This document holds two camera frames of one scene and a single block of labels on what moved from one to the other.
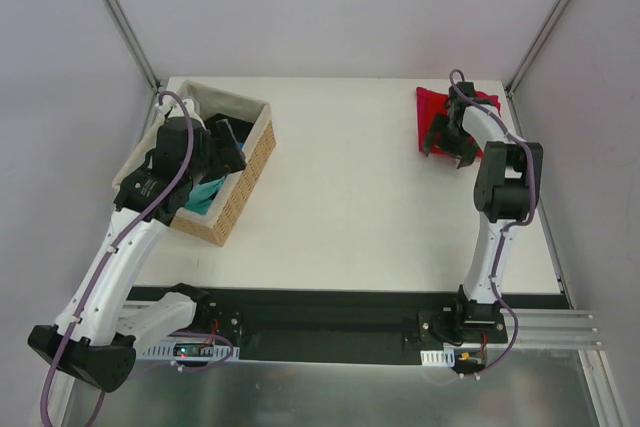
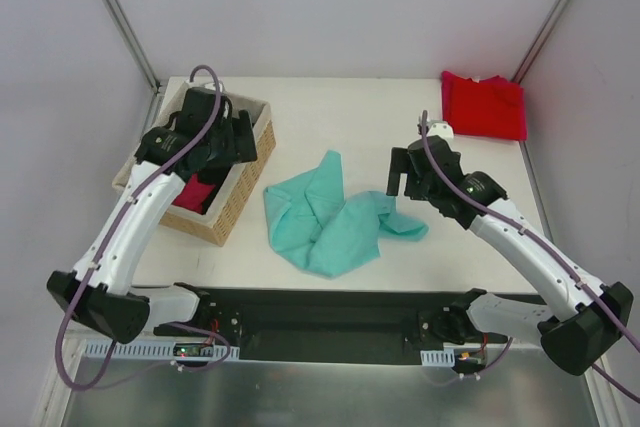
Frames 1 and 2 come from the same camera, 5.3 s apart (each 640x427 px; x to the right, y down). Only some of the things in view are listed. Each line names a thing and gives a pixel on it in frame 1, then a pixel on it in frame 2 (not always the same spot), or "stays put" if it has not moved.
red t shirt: x=430 y=103 -> x=492 y=107
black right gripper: x=451 y=132 -> x=398 y=172
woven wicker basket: x=216 y=224 stays put
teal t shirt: x=200 y=194 -> x=319 y=226
